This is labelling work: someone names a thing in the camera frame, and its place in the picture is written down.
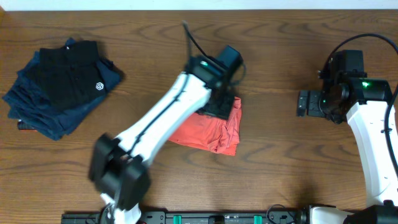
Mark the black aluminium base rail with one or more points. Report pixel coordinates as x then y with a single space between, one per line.
276 214

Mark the black polo shirt with logo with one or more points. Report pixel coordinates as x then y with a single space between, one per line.
69 76

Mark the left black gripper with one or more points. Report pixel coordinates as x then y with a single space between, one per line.
225 112

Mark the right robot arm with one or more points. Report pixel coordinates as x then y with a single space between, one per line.
373 125

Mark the red printed t-shirt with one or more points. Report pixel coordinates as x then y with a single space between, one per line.
210 133

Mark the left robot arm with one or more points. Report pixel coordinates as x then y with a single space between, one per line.
119 166

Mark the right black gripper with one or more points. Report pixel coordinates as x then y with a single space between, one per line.
313 109

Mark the navy folded shirts stack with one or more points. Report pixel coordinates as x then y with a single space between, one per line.
30 105

